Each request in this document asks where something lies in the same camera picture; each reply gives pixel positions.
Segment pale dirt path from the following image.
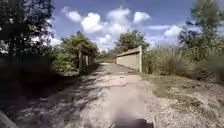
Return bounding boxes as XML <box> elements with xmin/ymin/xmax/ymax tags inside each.
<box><xmin>13</xmin><ymin>62</ymin><xmax>162</xmax><ymax>128</ymax></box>

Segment green tree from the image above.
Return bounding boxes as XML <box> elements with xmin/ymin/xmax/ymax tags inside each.
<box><xmin>113</xmin><ymin>29</ymin><xmax>151</xmax><ymax>55</ymax></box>

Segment green bushes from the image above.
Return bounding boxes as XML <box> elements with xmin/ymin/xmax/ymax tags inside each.
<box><xmin>49</xmin><ymin>31</ymin><xmax>101</xmax><ymax>78</ymax></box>

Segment tall reeds and bushes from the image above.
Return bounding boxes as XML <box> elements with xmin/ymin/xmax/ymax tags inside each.
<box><xmin>142</xmin><ymin>44</ymin><xmax>224</xmax><ymax>84</ymax></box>

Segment dry grass verge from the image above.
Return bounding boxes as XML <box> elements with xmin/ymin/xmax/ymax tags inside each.
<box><xmin>139</xmin><ymin>73</ymin><xmax>224</xmax><ymax>128</ymax></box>

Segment group of green trees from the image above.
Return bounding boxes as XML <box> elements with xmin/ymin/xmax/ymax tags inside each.
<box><xmin>178</xmin><ymin>0</ymin><xmax>224</xmax><ymax>63</ymax></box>
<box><xmin>0</xmin><ymin>0</ymin><xmax>56</xmax><ymax>101</ymax></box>

